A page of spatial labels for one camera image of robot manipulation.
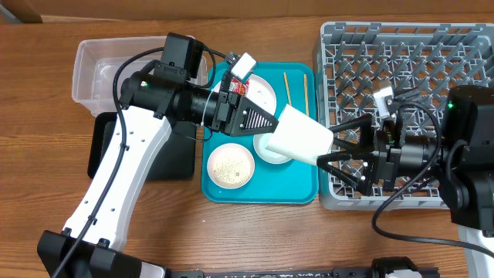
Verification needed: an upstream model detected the wooden chopstick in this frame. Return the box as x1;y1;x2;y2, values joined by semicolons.
303;74;310;117
283;72;292;106

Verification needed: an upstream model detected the large white plate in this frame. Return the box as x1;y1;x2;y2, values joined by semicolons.
210;73;278;117

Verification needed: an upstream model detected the grey dishwasher rack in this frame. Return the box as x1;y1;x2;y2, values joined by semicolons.
313;22;493;211

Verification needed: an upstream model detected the clear plastic bin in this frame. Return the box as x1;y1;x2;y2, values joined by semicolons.
71;35;208;117

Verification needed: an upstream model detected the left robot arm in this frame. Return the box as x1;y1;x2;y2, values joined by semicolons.
37;33;278;277

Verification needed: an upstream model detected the teal serving tray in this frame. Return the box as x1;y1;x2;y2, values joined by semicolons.
201;62;319;205

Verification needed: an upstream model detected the grey bowl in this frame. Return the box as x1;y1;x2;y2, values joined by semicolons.
253;133;291;164

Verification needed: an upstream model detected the white cup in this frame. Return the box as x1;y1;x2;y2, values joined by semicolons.
266;104;333;166

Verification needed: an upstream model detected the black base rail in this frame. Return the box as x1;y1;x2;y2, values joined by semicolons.
165;256;441;278

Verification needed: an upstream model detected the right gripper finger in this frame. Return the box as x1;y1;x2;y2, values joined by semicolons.
316;151;375;195
330;114;374;152

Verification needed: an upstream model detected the right wooden chopstick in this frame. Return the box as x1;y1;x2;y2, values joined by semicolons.
303;74;310;117

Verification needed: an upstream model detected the red snack wrapper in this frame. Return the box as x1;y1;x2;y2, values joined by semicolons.
229;78;249;96

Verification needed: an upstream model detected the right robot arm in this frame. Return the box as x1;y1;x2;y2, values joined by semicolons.
316;82;493;277

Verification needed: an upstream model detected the left wooden chopstick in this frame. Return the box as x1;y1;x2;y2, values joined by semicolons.
283;72;292;106

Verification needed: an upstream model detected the white rice pile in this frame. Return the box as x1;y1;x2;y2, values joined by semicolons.
213;159;251;187

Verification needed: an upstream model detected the black plastic tray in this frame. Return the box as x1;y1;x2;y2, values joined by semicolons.
87;112;197;181

